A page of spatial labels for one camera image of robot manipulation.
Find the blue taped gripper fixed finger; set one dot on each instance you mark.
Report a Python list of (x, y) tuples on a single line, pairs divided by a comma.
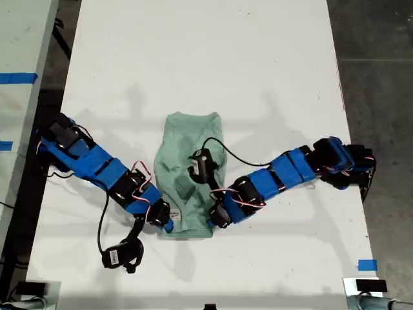
[(211, 223), (169, 227)]

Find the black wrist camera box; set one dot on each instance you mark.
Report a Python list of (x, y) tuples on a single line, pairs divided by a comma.
[(202, 166), (121, 255)]

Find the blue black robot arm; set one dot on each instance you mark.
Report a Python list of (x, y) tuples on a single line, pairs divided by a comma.
[(96, 164), (290, 168)]

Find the small black box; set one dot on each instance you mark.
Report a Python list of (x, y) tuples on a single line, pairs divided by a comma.
[(30, 288), (371, 285)]

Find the small black clip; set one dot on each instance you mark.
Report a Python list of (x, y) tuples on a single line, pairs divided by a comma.
[(209, 307)]

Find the pale side table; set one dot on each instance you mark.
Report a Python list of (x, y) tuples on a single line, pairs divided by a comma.
[(19, 42)]

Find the square blue tape patch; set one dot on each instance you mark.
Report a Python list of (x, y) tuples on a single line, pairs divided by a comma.
[(368, 264)]

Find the long blue tape strip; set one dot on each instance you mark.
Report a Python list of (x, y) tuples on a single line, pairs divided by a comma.
[(17, 77)]

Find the black camera stalk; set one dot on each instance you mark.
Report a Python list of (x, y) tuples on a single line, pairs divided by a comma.
[(214, 189), (135, 229)]

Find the pale grey tube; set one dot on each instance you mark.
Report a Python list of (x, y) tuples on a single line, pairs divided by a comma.
[(22, 305), (374, 304)]

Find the black stand leg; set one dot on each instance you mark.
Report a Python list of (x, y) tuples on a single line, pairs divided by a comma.
[(63, 38)]

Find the short blue tape strip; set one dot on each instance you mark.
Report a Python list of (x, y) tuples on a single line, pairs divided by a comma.
[(6, 145)]

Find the pale green T-shirt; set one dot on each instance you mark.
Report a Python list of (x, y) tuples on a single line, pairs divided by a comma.
[(180, 142)]

